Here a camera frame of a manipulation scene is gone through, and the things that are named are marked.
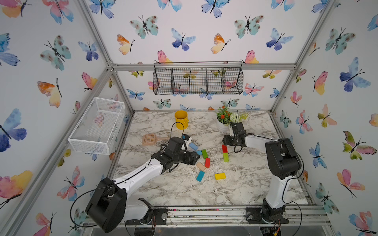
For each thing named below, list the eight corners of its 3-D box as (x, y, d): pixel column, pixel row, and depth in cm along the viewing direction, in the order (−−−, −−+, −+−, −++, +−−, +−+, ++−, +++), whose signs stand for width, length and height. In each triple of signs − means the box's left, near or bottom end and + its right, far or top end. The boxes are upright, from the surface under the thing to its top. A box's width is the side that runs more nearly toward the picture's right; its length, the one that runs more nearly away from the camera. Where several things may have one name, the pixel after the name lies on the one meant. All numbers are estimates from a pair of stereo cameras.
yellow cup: (175, 129, 111) (174, 120, 103) (176, 120, 117) (175, 110, 109) (188, 129, 111) (187, 120, 103) (188, 120, 117) (188, 110, 109)
